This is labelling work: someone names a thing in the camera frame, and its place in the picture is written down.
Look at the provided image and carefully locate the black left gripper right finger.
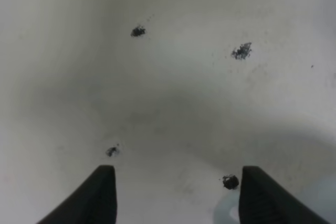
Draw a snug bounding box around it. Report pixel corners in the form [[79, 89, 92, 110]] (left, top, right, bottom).
[[238, 166, 327, 224]]

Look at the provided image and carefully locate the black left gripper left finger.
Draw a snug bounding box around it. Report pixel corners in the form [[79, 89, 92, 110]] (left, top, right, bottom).
[[40, 165, 118, 224]]

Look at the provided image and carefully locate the pale blue porcelain teapot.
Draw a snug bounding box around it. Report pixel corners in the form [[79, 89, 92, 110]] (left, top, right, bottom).
[[213, 193, 240, 224]]

